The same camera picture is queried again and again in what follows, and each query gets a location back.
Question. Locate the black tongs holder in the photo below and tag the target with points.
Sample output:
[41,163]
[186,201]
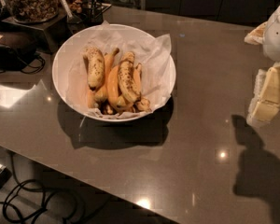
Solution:
[94,11]

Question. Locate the white bowl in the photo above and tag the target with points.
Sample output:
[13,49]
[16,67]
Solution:
[62,66]

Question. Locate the yellow banana right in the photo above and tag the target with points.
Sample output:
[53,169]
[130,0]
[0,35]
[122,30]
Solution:
[137,82]

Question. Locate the black device with cable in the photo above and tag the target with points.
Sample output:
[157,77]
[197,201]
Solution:
[18,54]

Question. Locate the yellow banana centre left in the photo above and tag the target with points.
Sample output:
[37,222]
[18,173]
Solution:
[101,94]

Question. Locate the black display stand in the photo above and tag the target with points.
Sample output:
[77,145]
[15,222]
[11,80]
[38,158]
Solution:
[49,35]

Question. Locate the white paper liner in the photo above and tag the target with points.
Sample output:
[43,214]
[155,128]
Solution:
[152,56]

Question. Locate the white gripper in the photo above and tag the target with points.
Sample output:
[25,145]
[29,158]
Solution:
[277,34]

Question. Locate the glass jar of nuts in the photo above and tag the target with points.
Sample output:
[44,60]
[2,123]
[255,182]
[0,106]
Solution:
[33,11]

